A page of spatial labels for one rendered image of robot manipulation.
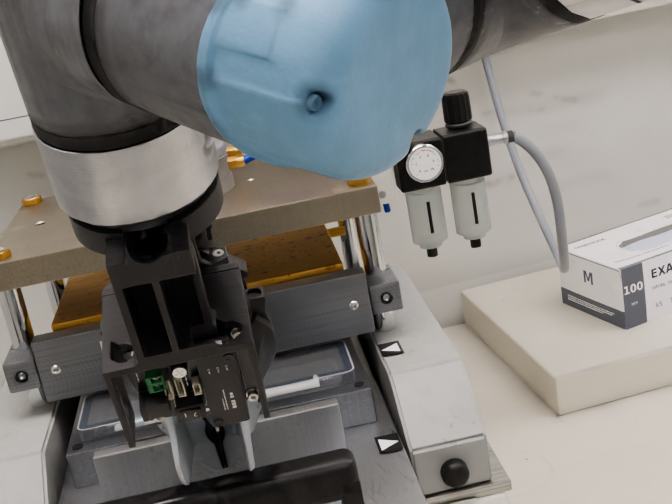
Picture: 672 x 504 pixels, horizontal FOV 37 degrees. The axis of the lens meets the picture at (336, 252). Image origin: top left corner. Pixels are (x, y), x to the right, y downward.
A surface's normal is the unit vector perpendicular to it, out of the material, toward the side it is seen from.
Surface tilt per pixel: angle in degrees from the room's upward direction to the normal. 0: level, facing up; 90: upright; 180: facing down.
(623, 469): 0
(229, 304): 20
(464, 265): 90
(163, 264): 110
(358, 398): 90
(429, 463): 90
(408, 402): 41
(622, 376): 90
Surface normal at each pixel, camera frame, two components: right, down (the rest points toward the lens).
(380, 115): 0.76, 0.33
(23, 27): -0.63, 0.48
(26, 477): -0.04, -0.52
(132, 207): 0.20, 0.59
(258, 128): -0.57, 0.68
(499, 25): 0.72, 0.58
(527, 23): -0.13, 0.96
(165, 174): 0.57, 0.45
